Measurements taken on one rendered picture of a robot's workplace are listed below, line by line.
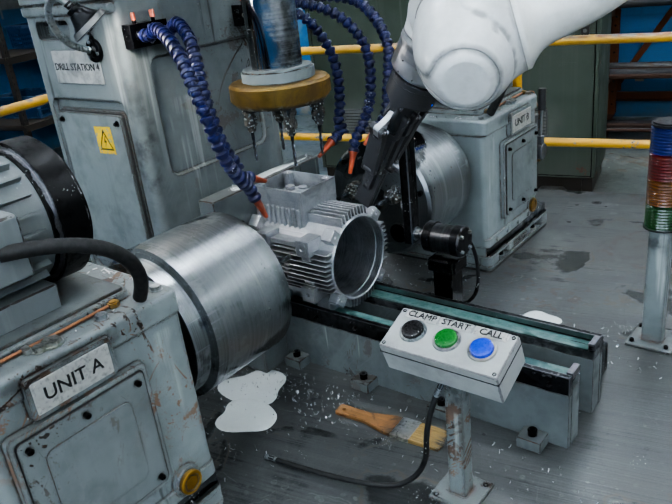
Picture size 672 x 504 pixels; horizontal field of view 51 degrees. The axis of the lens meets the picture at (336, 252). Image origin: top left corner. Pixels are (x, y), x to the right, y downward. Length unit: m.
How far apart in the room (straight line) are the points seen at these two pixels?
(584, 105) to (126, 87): 3.41
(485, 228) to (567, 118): 2.82
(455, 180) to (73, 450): 0.95
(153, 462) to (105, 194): 0.66
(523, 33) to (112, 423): 0.65
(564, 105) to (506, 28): 3.62
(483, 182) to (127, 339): 0.96
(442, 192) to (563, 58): 2.96
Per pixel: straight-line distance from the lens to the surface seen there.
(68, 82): 1.46
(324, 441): 1.19
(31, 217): 0.88
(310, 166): 1.46
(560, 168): 4.52
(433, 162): 1.46
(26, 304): 0.90
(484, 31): 0.78
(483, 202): 1.63
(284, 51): 1.24
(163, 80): 1.35
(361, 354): 1.29
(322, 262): 1.23
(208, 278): 1.03
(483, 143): 1.59
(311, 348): 1.37
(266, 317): 1.08
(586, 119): 4.42
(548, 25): 0.83
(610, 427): 1.22
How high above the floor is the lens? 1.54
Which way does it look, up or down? 23 degrees down
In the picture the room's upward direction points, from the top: 7 degrees counter-clockwise
